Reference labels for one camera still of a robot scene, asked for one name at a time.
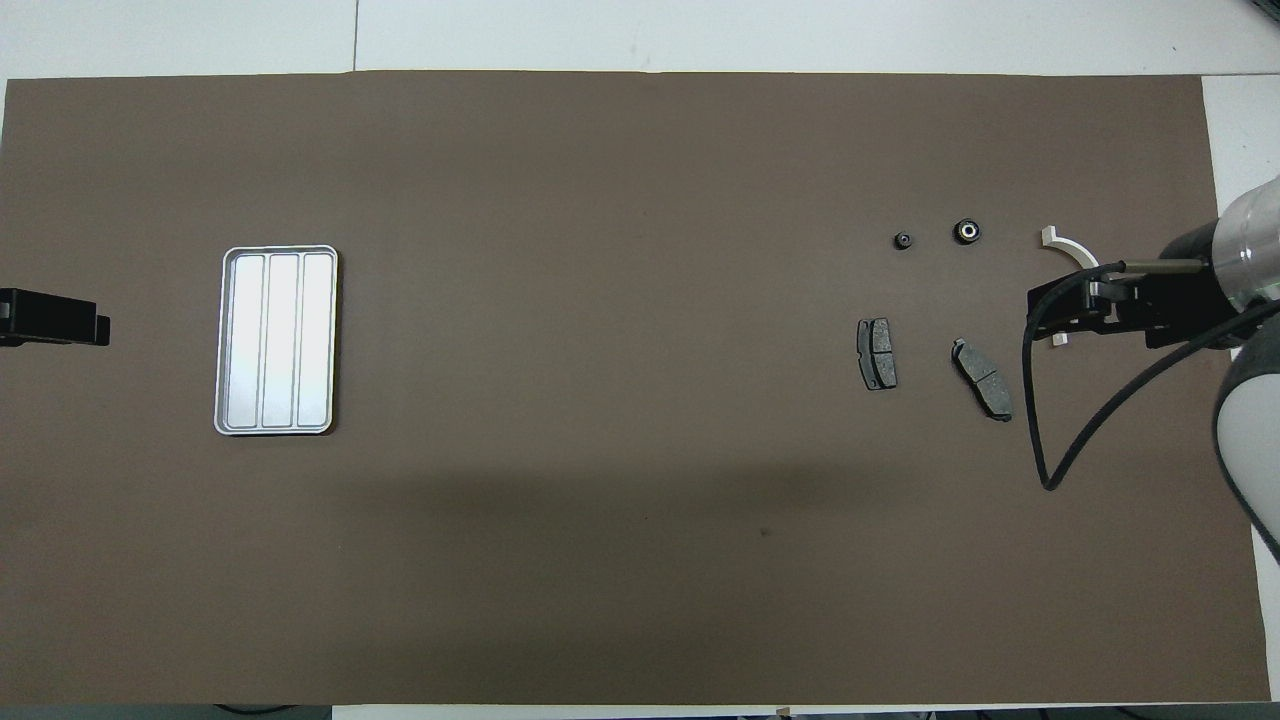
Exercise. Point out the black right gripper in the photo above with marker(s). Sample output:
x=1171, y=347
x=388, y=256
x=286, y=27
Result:
x=1170, y=300

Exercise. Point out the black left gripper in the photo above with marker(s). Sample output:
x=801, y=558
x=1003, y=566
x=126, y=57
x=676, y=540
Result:
x=5, y=318

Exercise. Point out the large black bearing gear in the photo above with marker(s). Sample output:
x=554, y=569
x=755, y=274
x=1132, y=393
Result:
x=967, y=231

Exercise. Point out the silver metal tray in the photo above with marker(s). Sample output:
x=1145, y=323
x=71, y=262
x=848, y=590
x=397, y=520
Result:
x=278, y=340

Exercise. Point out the elongated dark brake pad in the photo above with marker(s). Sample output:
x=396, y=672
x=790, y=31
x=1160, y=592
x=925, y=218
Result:
x=982, y=380

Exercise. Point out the rectangular dark brake pad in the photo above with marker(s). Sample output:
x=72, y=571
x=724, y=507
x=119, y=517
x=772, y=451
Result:
x=877, y=352

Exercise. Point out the brown table mat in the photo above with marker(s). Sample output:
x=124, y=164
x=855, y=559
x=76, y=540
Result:
x=640, y=150

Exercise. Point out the white curved plastic bracket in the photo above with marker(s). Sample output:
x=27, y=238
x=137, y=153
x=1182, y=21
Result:
x=1070, y=247

